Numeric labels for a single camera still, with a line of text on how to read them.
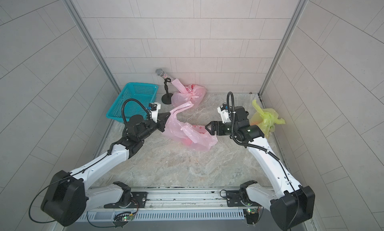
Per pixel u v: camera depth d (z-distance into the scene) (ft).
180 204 2.32
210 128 2.19
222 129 2.11
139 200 2.33
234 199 2.33
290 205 1.18
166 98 3.66
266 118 2.65
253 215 2.24
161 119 2.23
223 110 2.19
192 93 3.42
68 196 1.29
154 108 2.12
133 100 1.94
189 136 2.23
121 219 2.15
